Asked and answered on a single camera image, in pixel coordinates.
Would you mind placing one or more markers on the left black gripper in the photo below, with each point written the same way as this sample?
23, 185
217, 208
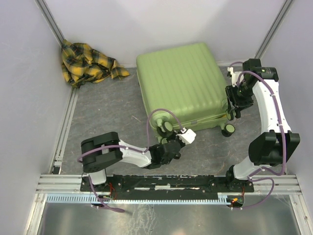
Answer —
182, 143

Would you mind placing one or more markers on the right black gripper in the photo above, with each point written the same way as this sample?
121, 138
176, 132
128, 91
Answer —
233, 101

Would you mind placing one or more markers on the green suitcase blue lining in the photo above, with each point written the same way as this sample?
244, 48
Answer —
183, 87

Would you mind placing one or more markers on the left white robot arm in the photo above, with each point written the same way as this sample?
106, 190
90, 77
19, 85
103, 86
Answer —
102, 151

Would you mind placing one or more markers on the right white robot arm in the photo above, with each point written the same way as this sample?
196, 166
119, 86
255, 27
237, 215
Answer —
271, 150

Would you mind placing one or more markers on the crumpled yellow plaid shirt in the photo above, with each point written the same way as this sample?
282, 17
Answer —
81, 64

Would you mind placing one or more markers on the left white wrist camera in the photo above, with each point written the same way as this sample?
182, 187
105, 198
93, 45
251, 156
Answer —
187, 136

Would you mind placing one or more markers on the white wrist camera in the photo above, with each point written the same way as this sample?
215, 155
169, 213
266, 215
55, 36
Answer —
187, 136
236, 77

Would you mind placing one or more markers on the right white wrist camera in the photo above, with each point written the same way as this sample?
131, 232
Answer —
236, 77

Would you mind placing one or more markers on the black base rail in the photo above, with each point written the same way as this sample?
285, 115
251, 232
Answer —
172, 187

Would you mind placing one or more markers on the right aluminium corner post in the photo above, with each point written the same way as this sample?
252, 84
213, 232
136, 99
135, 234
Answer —
282, 13

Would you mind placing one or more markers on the aluminium corner post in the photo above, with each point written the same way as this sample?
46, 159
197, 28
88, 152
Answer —
50, 20
282, 13

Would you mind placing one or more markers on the left aluminium corner post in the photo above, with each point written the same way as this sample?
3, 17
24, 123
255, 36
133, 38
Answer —
50, 20

